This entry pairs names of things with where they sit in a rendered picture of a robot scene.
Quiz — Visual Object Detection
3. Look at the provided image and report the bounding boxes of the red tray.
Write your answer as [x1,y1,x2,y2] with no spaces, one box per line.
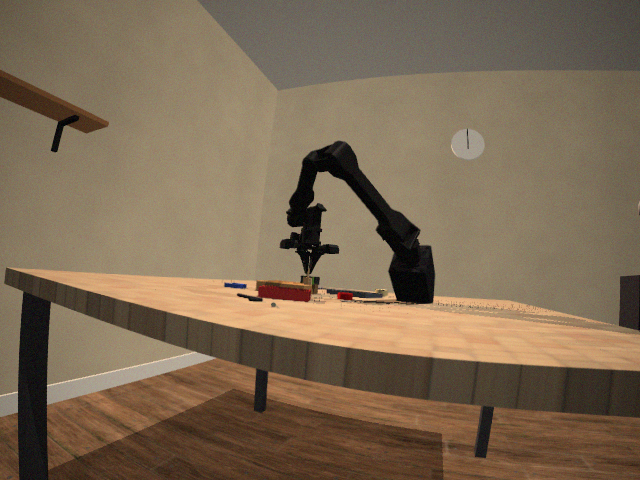
[258,286,311,302]

